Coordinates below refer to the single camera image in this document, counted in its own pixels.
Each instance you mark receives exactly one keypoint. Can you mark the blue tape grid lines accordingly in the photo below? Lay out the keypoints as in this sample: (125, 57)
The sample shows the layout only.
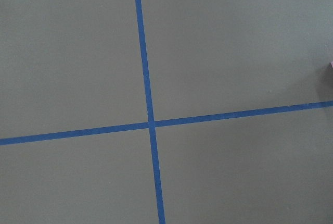
(93, 138)

